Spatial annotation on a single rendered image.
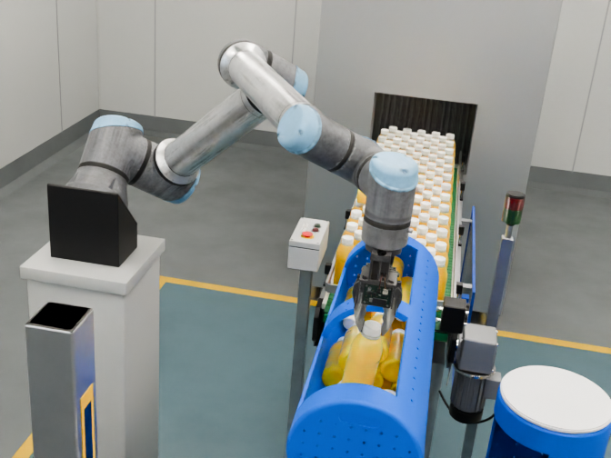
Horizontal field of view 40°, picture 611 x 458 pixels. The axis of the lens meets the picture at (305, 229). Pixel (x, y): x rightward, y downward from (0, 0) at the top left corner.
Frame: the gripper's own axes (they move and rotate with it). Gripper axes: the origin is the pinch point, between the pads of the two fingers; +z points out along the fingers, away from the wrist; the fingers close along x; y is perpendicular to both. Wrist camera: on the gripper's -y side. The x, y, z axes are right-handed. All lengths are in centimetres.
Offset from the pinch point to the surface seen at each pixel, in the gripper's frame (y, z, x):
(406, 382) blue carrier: -3.5, 14.3, 8.8
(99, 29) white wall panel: -502, 63, -277
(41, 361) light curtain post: 73, -31, -34
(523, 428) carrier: -23, 34, 38
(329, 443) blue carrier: 10.9, 22.9, -4.9
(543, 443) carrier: -20, 36, 43
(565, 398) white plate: -34, 31, 49
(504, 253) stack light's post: -115, 31, 36
